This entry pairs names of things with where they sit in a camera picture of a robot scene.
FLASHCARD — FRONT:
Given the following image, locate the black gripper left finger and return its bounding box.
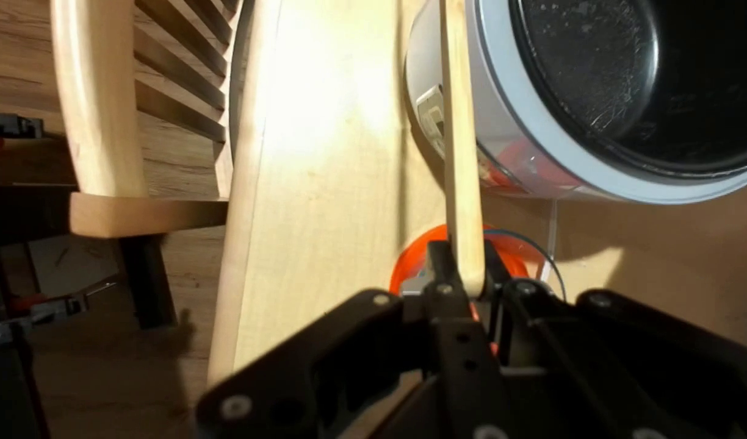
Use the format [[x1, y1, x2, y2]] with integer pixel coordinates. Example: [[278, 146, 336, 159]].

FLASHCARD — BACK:
[[195, 240, 510, 439]]

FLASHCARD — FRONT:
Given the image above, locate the white rice cooker with lid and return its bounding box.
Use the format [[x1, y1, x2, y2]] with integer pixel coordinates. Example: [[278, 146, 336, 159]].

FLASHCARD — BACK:
[[402, 0, 747, 209]]

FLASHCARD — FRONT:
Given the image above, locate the orange round dish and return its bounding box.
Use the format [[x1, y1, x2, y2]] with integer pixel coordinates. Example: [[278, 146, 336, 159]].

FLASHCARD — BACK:
[[388, 224, 568, 361]]

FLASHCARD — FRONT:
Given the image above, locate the wooden slat-back chair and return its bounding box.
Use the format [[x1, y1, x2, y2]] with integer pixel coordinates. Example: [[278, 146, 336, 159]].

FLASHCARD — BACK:
[[48, 0, 247, 332]]

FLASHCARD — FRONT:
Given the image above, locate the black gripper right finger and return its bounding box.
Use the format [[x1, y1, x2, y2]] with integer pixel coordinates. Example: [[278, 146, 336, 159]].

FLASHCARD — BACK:
[[481, 243, 747, 439]]

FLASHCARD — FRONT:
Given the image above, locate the orange-handled clamp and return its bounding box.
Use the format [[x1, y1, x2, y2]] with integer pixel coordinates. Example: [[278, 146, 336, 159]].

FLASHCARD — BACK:
[[0, 113, 48, 154], [12, 276, 122, 323]]

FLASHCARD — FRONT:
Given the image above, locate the wooden spatula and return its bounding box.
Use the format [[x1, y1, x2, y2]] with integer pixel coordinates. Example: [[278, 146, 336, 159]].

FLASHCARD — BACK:
[[439, 0, 488, 299]]

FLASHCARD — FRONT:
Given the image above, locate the light wooden table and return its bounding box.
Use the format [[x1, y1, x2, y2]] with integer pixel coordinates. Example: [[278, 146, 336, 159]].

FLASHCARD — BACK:
[[204, 0, 747, 385]]

